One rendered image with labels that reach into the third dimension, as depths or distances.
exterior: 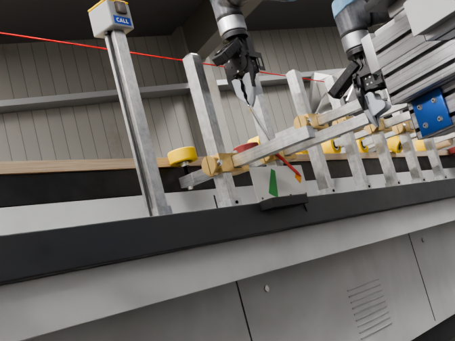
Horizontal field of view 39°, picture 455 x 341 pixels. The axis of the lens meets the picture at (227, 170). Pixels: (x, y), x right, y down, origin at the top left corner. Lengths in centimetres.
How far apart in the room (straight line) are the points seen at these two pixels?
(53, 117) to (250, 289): 497
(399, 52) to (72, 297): 86
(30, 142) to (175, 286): 523
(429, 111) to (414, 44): 15
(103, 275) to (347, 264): 132
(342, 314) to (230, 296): 59
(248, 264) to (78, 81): 543
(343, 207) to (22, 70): 519
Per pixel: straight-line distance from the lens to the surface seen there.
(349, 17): 176
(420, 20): 126
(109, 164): 164
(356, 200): 211
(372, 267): 260
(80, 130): 671
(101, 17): 154
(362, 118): 173
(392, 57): 149
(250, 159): 161
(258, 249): 167
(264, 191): 172
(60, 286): 123
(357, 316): 242
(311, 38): 845
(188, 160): 178
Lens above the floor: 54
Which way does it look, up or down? 9 degrees up
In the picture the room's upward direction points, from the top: 15 degrees counter-clockwise
